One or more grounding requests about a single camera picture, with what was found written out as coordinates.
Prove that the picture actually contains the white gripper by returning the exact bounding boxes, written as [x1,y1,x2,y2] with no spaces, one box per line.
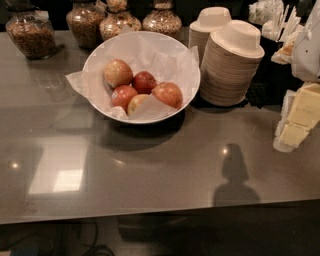
[271,0,320,153]

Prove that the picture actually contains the yellow-red apple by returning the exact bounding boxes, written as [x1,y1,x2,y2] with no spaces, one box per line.
[103,59,133,89]

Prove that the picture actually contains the large red apple right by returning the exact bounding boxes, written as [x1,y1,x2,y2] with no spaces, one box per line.
[151,82,183,109]

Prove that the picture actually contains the dark red apple centre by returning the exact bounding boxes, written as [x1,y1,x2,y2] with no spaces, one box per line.
[132,71,157,94]

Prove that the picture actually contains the yellow-green apple front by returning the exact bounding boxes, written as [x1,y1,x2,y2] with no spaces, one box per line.
[127,94,149,115]

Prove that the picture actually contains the white bowl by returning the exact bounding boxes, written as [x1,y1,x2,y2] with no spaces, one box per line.
[82,30,202,125]

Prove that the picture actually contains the red apple with sticker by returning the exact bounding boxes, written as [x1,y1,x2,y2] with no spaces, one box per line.
[111,85,138,111]

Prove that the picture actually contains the black cutlery holder box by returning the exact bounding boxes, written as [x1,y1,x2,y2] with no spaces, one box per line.
[246,36,303,108]

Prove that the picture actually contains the front stack paper bowls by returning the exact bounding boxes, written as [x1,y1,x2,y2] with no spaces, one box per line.
[200,20,265,107]

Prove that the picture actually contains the stack paper bowls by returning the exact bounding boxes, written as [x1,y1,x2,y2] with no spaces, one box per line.
[200,20,265,107]
[188,7,231,62]

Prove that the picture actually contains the white napkin pile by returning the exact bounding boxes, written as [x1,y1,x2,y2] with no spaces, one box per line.
[248,0,284,25]

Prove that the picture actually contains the rear stack paper bowls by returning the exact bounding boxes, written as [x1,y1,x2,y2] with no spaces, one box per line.
[188,7,231,62]

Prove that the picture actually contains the white paper liner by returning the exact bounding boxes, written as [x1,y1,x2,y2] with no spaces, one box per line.
[65,25,201,121]

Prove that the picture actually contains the glass jar of cereal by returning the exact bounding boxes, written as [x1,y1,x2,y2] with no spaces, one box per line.
[66,0,105,49]
[99,0,142,41]
[142,0,182,38]

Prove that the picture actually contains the glass jar of grains left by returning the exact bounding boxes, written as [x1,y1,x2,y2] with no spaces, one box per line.
[6,3,56,59]

